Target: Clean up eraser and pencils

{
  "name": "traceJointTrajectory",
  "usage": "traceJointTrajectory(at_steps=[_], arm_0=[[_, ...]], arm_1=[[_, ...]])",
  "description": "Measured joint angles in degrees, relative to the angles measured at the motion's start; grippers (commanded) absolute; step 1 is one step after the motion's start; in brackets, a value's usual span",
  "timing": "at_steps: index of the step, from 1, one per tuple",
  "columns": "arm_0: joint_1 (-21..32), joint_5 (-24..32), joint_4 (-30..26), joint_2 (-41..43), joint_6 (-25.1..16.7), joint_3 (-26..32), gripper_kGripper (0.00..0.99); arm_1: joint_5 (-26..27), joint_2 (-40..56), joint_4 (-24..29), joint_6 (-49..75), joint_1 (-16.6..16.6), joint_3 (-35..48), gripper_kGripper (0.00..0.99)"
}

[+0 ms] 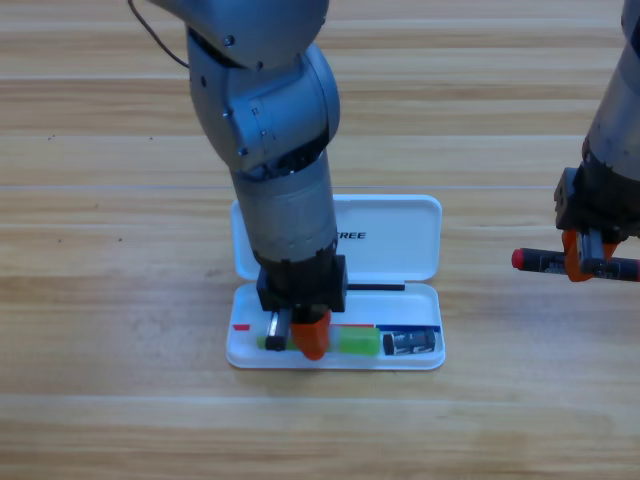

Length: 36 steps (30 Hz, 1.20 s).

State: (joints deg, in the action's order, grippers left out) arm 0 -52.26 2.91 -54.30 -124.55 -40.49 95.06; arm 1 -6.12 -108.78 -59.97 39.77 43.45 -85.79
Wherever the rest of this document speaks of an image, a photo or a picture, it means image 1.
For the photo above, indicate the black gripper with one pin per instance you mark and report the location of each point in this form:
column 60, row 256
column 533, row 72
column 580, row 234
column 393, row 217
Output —
column 600, row 205
column 305, row 285

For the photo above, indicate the white Unitree pencil case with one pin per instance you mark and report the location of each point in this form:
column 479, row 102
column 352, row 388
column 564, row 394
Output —
column 395, row 250

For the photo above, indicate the black marker with red cap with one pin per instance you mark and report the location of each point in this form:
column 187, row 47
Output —
column 540, row 260

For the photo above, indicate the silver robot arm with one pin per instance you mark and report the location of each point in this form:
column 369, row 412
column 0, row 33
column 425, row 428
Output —
column 620, row 110
column 280, row 150

